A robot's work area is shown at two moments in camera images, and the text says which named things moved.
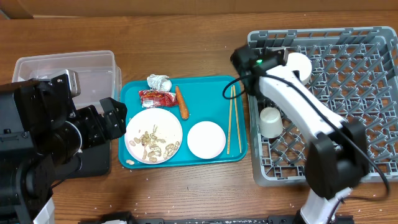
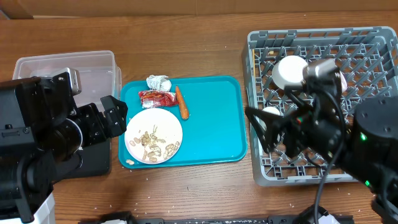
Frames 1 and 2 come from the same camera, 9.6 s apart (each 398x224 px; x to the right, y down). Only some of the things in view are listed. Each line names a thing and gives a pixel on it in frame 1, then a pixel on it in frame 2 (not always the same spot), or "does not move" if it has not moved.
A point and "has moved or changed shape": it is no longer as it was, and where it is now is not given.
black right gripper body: (250, 91) -> (309, 130)
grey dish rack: (354, 74) does not move
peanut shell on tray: (130, 162) does not move
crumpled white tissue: (159, 83) does not move
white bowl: (298, 61) has moved or changed shape
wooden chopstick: (230, 121) has moved or changed shape
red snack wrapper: (152, 98) does not move
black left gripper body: (91, 129) does not move
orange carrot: (182, 105) does not move
